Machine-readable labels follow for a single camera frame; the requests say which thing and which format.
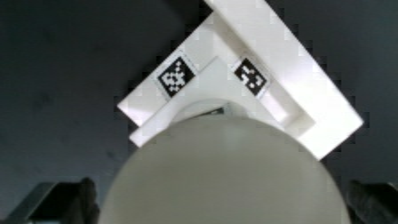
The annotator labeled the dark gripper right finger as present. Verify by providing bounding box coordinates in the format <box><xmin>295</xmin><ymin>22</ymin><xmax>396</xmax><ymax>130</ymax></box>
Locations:
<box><xmin>344</xmin><ymin>180</ymin><xmax>398</xmax><ymax>224</ymax></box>

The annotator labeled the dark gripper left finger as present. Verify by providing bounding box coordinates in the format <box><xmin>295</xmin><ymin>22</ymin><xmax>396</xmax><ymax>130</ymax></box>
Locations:
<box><xmin>0</xmin><ymin>177</ymin><xmax>99</xmax><ymax>224</ymax></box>

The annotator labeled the white lamp bulb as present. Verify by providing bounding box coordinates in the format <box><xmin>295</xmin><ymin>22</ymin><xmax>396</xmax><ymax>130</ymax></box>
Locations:
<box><xmin>96</xmin><ymin>98</ymin><xmax>351</xmax><ymax>224</ymax></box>

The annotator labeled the white lamp base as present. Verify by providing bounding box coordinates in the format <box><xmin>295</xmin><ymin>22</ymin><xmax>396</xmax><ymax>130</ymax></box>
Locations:
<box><xmin>119</xmin><ymin>15</ymin><xmax>280</xmax><ymax>145</ymax></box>

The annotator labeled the white foam border frame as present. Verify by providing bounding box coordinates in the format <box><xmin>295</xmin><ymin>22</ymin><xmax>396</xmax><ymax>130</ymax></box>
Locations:
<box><xmin>204</xmin><ymin>0</ymin><xmax>362</xmax><ymax>159</ymax></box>

